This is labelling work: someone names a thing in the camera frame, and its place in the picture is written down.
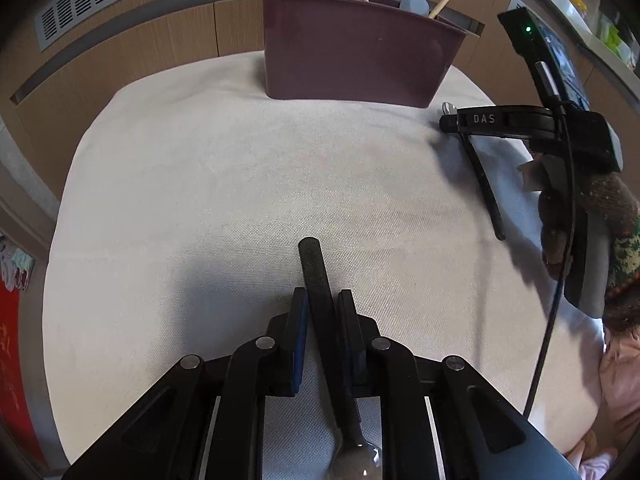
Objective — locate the maroon plastic utensil holder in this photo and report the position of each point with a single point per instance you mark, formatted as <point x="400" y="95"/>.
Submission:
<point x="350" y="50"/>

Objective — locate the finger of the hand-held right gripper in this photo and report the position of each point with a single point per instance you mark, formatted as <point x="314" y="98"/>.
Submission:
<point x="450" y="122"/>

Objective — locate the green packet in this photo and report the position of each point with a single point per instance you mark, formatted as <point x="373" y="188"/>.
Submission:
<point x="617" y="40"/>

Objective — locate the blue-grey plastic spoon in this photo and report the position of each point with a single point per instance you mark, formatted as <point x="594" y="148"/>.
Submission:
<point x="415" y="4"/>

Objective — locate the pile of slippers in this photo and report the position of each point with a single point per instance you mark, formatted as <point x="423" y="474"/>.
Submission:
<point x="15" y="265"/>

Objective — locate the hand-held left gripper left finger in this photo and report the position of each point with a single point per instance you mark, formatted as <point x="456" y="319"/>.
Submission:
<point x="299" y="350"/>

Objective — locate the red floor mat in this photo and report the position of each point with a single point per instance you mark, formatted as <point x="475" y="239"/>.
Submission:
<point x="15" y="360"/>

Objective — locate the long grey vent grille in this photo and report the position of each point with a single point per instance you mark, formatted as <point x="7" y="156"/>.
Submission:
<point x="100" y="5"/>

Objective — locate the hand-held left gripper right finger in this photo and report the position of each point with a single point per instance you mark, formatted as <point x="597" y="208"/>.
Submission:
<point x="350" y="350"/>

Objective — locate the white table cloth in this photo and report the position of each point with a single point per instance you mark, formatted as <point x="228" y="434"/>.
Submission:
<point x="200" y="210"/>

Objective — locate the glass jar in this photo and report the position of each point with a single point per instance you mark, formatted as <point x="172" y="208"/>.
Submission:
<point x="578" y="4"/>

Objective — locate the person's right hand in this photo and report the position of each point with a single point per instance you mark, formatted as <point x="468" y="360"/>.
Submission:
<point x="625" y="220"/>

